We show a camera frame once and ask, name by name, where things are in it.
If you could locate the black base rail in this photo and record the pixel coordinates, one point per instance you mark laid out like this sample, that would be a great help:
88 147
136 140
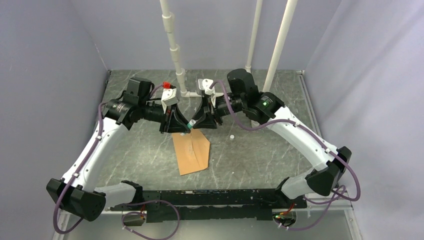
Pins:
169 205

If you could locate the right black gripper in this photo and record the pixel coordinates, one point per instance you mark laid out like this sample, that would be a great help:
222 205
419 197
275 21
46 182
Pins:
206 119

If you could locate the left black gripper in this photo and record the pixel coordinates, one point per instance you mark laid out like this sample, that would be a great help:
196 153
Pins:
177 123

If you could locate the brown paper envelope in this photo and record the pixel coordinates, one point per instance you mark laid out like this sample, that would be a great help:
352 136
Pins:
192 151

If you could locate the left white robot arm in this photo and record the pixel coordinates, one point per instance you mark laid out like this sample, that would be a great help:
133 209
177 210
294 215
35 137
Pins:
77 191

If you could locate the small white green tube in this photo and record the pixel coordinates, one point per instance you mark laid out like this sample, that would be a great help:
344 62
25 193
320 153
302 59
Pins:
191 124

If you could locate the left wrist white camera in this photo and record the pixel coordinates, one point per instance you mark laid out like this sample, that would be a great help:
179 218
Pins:
170 95

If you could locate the white pvc pipe frame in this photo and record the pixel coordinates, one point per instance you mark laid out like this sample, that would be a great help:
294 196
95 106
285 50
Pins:
168 20

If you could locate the wrist white camera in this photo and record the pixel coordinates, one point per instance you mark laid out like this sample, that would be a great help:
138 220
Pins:
170 95
204 85

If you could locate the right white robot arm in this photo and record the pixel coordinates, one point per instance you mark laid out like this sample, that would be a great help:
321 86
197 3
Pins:
328 162

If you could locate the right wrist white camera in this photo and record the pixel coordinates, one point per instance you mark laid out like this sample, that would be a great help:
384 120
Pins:
204 85

